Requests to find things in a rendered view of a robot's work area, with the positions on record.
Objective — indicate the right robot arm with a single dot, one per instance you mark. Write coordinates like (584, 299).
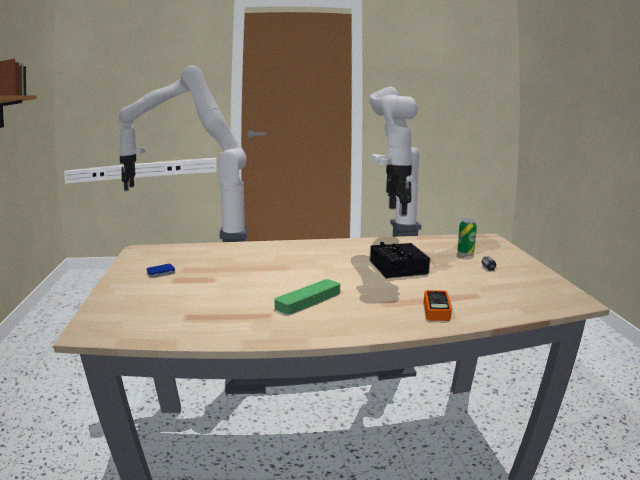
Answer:
(230, 160)

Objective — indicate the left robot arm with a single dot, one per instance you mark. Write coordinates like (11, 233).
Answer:
(399, 151)

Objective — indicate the green drink can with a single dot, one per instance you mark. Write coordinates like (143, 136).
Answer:
(467, 237)

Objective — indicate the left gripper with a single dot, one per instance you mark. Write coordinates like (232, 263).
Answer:
(396, 175)

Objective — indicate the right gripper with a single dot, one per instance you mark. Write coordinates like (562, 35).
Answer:
(127, 161)

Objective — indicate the black lighting desk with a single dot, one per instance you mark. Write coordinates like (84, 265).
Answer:
(406, 260)

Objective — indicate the orange digital multimeter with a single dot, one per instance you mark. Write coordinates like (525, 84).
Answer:
(438, 305)

